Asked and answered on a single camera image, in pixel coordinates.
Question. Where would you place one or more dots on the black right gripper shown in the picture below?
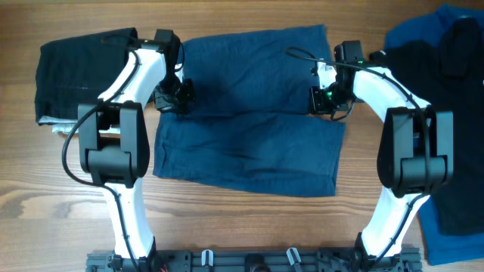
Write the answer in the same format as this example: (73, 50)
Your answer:
(316, 106)

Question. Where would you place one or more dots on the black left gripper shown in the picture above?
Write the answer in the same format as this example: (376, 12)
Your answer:
(178, 107)

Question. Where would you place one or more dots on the blue denim shorts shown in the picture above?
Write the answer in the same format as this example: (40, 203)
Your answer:
(249, 127)

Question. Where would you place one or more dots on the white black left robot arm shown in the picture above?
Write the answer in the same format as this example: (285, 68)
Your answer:
(113, 143)

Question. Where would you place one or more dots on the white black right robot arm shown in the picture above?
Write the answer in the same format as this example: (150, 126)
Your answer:
(415, 156)

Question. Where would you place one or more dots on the folded black garment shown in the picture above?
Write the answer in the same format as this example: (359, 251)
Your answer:
(76, 70)

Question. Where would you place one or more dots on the blue shirt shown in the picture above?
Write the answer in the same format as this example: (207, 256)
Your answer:
(439, 57)

